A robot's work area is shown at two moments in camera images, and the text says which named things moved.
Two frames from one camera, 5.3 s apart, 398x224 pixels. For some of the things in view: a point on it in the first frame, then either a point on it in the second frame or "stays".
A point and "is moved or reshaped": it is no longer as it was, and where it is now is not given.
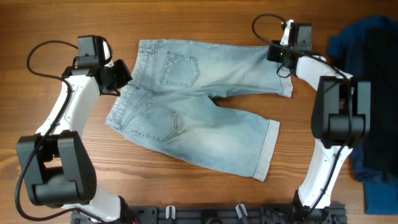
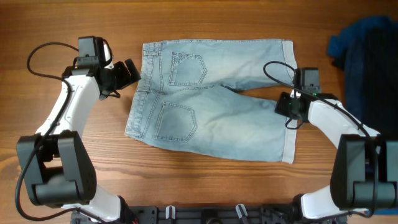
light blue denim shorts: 170,105 is moved or reshaped
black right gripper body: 277,54 → 285,106
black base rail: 214,214 stays
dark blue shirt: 367,48 stays
